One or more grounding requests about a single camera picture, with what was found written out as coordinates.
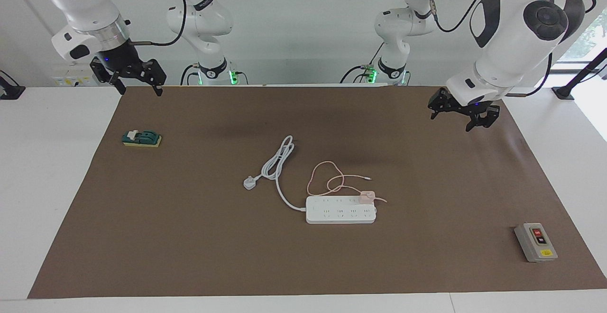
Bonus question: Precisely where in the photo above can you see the pink charging cable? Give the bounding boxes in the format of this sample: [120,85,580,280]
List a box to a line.
[307,161,388,205]

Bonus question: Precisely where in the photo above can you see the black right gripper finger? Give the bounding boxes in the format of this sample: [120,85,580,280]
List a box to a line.
[89,61,125,96]
[142,59,167,97]

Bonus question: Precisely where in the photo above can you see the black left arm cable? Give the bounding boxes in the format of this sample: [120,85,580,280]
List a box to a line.
[429,0,596,98]

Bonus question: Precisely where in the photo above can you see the black table clamp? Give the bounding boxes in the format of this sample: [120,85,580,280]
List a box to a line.
[0,70,26,101]

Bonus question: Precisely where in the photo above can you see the bright window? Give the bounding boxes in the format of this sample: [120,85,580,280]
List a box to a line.
[555,9,607,74]

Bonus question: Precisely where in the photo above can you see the brown table mat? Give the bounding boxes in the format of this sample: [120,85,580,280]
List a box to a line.
[27,85,607,300]

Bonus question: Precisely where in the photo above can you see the green knife switch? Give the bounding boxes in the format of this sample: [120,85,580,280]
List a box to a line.
[122,129,163,148]

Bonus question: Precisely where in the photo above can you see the black slanted stand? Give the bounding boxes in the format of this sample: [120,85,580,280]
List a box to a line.
[551,47,607,101]

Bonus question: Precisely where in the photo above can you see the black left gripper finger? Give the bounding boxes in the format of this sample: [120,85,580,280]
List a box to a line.
[427,89,449,120]
[465,106,501,133]

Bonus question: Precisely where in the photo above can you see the white wall outlet box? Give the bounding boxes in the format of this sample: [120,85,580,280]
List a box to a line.
[50,64,99,88]

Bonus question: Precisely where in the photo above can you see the white power strip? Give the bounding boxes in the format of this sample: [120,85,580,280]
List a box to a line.
[305,195,378,225]

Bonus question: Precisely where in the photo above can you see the grey on-off switch box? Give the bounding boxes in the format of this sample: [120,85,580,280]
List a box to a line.
[514,222,559,263]

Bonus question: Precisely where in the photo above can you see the white power cord with plug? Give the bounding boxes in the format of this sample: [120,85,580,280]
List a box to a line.
[243,135,309,211]

